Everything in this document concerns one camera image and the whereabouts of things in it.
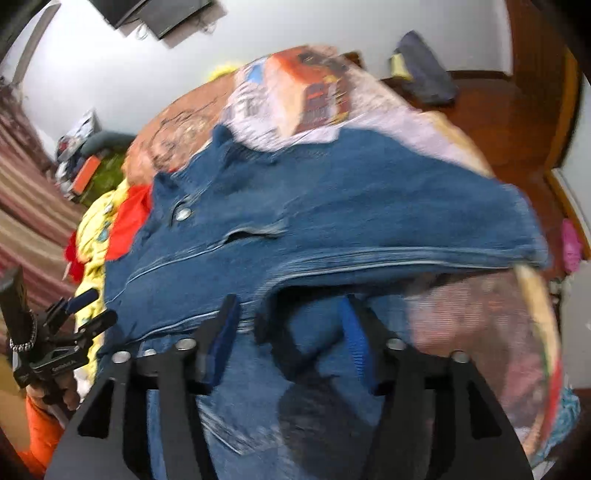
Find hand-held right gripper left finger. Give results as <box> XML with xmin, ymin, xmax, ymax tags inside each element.
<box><xmin>44</xmin><ymin>294</ymin><xmax>242</xmax><ymax>480</ymax></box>

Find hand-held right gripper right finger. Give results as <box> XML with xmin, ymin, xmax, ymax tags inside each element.
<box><xmin>338</xmin><ymin>295</ymin><xmax>536</xmax><ymax>480</ymax></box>

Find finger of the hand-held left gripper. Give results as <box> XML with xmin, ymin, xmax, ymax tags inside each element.
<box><xmin>60</xmin><ymin>288</ymin><xmax>101</xmax><ymax>317</ymax></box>
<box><xmin>78</xmin><ymin>308</ymin><xmax>119</xmax><ymax>340</ymax></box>

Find blue denim jeans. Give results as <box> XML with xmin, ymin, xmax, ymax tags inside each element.
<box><xmin>97</xmin><ymin>124</ymin><xmax>553</xmax><ymax>480</ymax></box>

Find person's left forearm orange sleeve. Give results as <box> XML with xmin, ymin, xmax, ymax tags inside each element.
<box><xmin>17</xmin><ymin>396</ymin><xmax>66</xmax><ymax>479</ymax></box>

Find person's left hand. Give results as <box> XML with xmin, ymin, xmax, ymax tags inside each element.
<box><xmin>25</xmin><ymin>369</ymin><xmax>83</xmax><ymax>412</ymax></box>

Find yellow duck-print fleece garment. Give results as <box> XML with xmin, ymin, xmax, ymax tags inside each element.
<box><xmin>73</xmin><ymin>179</ymin><xmax>155</xmax><ymax>400</ymax></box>

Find red fluffy garment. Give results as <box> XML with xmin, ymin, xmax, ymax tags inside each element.
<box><xmin>64</xmin><ymin>184</ymin><xmax>154</xmax><ymax>283</ymax></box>

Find orange box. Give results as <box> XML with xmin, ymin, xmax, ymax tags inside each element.
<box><xmin>71</xmin><ymin>155</ymin><xmax>103</xmax><ymax>195</ymax></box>

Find grey cloth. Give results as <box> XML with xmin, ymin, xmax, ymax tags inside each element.
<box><xmin>82</xmin><ymin>130</ymin><xmax>138</xmax><ymax>158</ymax></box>

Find pile of magazines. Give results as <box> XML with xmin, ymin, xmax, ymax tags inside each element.
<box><xmin>54</xmin><ymin>110</ymin><xmax>101</xmax><ymax>163</ymax></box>

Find turquoise cloth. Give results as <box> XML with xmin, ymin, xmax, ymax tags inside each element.
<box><xmin>531</xmin><ymin>387</ymin><xmax>581</xmax><ymax>463</ymax></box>

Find pink bag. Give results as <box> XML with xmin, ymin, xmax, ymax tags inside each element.
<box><xmin>560</xmin><ymin>218</ymin><xmax>584</xmax><ymax>274</ymax></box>

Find printed blanket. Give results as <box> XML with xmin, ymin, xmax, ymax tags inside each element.
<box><xmin>124</xmin><ymin>44</ymin><xmax>565</xmax><ymax>468</ymax></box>

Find yellow plush toy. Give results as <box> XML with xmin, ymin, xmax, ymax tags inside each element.
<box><xmin>205</xmin><ymin>61</ymin><xmax>244</xmax><ymax>82</ymax></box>

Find small yellow cloth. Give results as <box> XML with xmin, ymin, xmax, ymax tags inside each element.
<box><xmin>389</xmin><ymin>52</ymin><xmax>413</xmax><ymax>83</ymax></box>

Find dark blue cloth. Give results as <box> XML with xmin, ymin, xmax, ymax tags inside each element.
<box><xmin>396</xmin><ymin>30</ymin><xmax>459</xmax><ymax>105</ymax></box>

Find wooden door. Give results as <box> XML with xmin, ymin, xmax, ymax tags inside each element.
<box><xmin>505</xmin><ymin>0</ymin><xmax>591</xmax><ymax>260</ymax></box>

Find black white braided strap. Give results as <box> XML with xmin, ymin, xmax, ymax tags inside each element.
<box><xmin>8</xmin><ymin>310</ymin><xmax>38</xmax><ymax>355</ymax></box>

